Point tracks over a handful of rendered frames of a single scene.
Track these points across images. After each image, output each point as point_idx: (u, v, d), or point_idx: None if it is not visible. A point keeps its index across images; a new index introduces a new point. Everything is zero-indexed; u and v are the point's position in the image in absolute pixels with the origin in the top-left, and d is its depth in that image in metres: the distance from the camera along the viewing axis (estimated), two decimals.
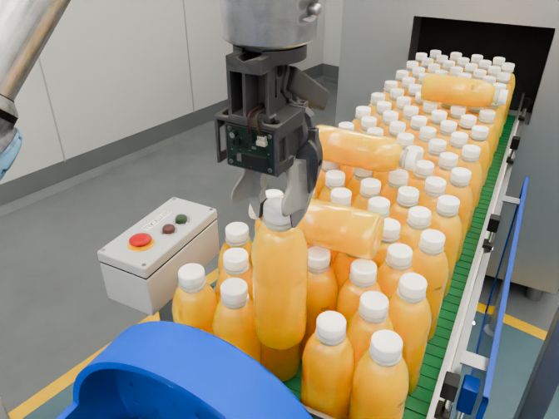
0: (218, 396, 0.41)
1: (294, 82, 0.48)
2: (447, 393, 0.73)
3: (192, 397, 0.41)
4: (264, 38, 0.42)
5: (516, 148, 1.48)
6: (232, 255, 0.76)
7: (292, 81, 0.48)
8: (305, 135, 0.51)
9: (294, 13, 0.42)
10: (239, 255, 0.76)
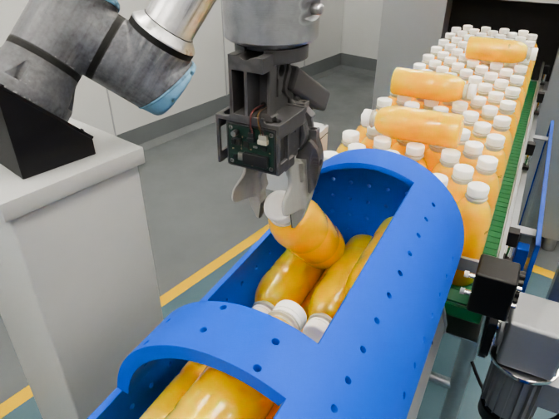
0: (407, 174, 0.71)
1: (295, 81, 0.49)
2: (511, 240, 1.02)
3: (393, 174, 0.71)
4: (267, 37, 0.43)
5: (541, 101, 1.78)
6: (354, 146, 1.06)
7: (294, 81, 0.48)
8: (306, 135, 0.51)
9: (296, 12, 0.42)
10: (360, 146, 1.06)
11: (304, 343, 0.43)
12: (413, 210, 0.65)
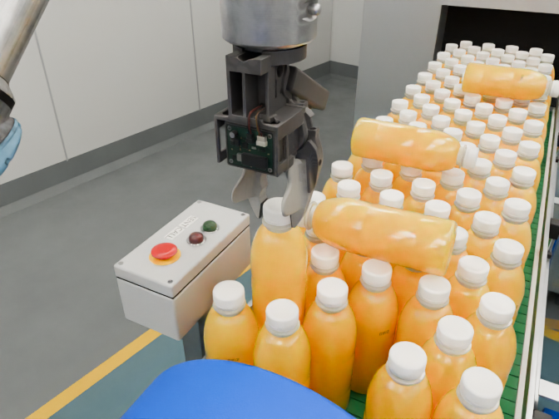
0: None
1: (294, 82, 0.48)
2: None
3: None
4: (264, 38, 0.42)
5: None
6: (274, 205, 0.58)
7: (292, 81, 0.48)
8: (305, 135, 0.51)
9: (294, 13, 0.42)
10: None
11: None
12: None
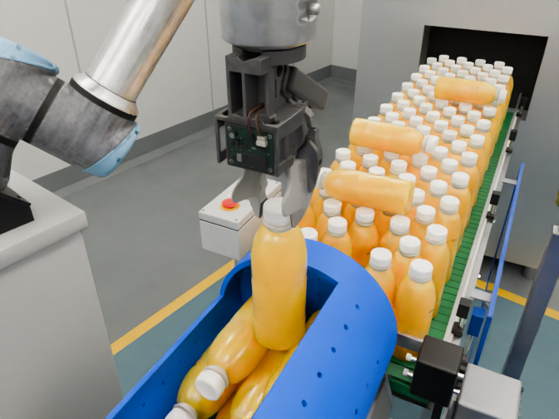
0: (332, 272, 0.68)
1: (293, 82, 0.48)
2: (462, 312, 0.99)
3: (317, 273, 0.68)
4: (264, 38, 0.42)
5: (513, 140, 1.75)
6: (274, 205, 0.58)
7: (291, 81, 0.48)
8: (305, 135, 0.51)
9: (293, 13, 0.42)
10: None
11: None
12: (331, 319, 0.62)
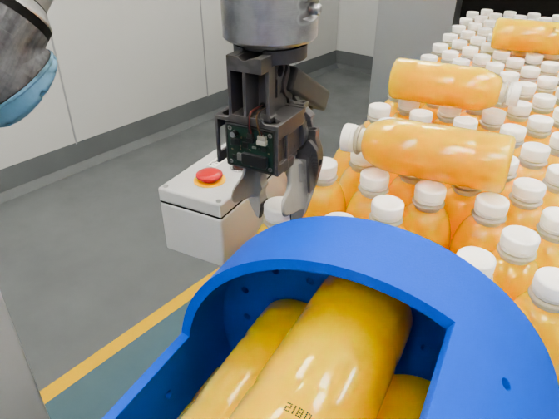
0: (436, 295, 0.28)
1: (294, 82, 0.48)
2: None
3: (400, 297, 0.28)
4: (265, 37, 0.42)
5: None
6: None
7: (292, 81, 0.48)
8: (305, 135, 0.51)
9: (294, 13, 0.42)
10: None
11: None
12: None
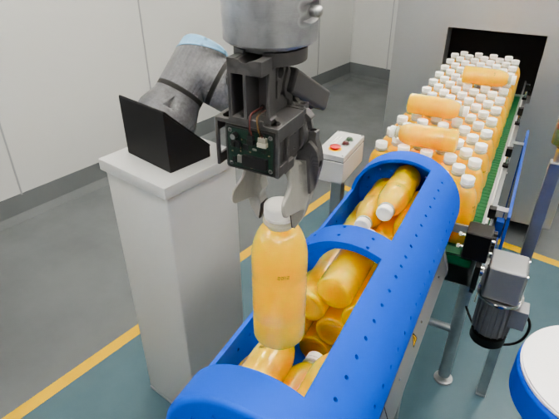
0: (427, 165, 1.23)
1: (294, 84, 0.48)
2: (491, 214, 1.53)
3: (418, 165, 1.23)
4: (265, 41, 0.42)
5: (521, 115, 2.29)
6: (382, 215, 1.15)
7: (293, 83, 0.48)
8: (306, 136, 0.51)
9: (294, 15, 0.42)
10: (387, 214, 1.15)
11: (385, 240, 0.96)
12: (431, 185, 1.17)
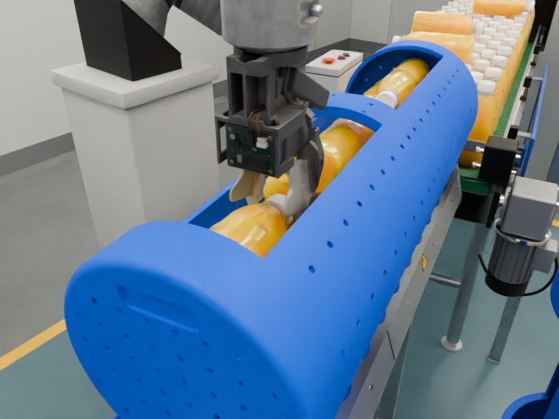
0: (438, 51, 0.99)
1: (294, 83, 0.48)
2: (512, 135, 1.30)
3: (427, 51, 0.99)
4: (265, 40, 0.42)
5: (537, 53, 2.06)
6: None
7: (293, 82, 0.48)
8: (305, 136, 0.51)
9: (294, 15, 0.42)
10: (388, 102, 0.91)
11: (387, 107, 0.72)
12: (444, 69, 0.93)
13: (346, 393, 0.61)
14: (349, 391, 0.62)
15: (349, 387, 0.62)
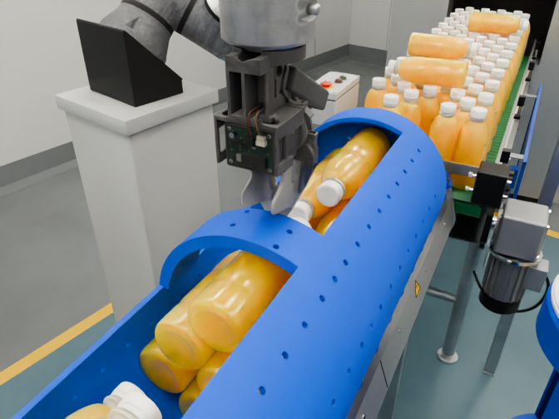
0: (397, 125, 0.83)
1: (293, 82, 0.48)
2: (504, 157, 1.33)
3: (384, 125, 0.83)
4: (264, 38, 0.42)
5: (532, 69, 2.09)
6: (325, 197, 0.76)
7: (291, 81, 0.48)
8: (305, 135, 0.51)
9: (293, 13, 0.42)
10: (332, 196, 0.75)
11: (311, 234, 0.56)
12: (400, 153, 0.77)
13: None
14: None
15: None
